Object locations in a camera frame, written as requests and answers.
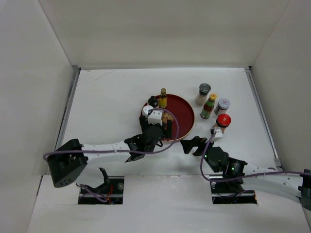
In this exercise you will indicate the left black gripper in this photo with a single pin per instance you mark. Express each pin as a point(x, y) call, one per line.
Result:
point(146, 125)

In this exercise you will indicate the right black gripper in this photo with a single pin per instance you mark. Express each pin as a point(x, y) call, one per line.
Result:
point(187, 145)

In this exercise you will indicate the white jar silver lid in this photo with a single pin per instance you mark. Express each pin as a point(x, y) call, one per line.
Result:
point(147, 110)

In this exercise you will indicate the white jar black pump lid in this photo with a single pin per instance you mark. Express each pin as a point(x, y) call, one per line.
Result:
point(153, 101)

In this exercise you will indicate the small yellow label bottle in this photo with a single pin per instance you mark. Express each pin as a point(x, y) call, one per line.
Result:
point(163, 98)

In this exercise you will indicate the jar with red lid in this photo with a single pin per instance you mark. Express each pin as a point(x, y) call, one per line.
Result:
point(222, 122)

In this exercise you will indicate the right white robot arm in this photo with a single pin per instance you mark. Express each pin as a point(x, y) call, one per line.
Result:
point(240, 177)

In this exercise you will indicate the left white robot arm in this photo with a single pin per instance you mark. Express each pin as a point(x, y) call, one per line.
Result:
point(67, 162)

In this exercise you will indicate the round red lacquer tray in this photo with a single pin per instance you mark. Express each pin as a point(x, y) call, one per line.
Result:
point(181, 111)

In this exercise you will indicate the sauce bottle yellow cap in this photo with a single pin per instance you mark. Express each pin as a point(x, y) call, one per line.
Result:
point(208, 106)

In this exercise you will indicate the grinder jar grey lid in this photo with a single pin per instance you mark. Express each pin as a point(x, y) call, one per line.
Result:
point(204, 90)

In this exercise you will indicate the jar silver lid red label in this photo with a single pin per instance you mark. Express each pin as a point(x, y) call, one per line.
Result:
point(222, 106)

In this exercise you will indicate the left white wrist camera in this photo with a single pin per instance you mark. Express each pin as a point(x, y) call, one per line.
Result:
point(155, 117)

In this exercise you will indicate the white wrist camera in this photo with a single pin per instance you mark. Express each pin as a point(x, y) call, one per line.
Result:
point(155, 117)
point(216, 133)

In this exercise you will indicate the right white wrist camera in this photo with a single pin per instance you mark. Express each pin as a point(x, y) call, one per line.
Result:
point(216, 133)

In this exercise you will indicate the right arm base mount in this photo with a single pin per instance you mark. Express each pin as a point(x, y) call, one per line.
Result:
point(231, 193)

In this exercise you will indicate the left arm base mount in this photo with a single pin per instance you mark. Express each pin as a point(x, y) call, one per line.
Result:
point(110, 192)

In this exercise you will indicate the right aluminium table rail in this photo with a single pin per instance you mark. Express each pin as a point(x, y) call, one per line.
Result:
point(263, 117)

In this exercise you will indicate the aluminium table rail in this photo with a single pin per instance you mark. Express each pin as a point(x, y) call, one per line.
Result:
point(68, 105)
point(263, 117)

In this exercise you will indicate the left aluminium table rail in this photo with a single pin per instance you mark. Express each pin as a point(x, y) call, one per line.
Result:
point(68, 105)

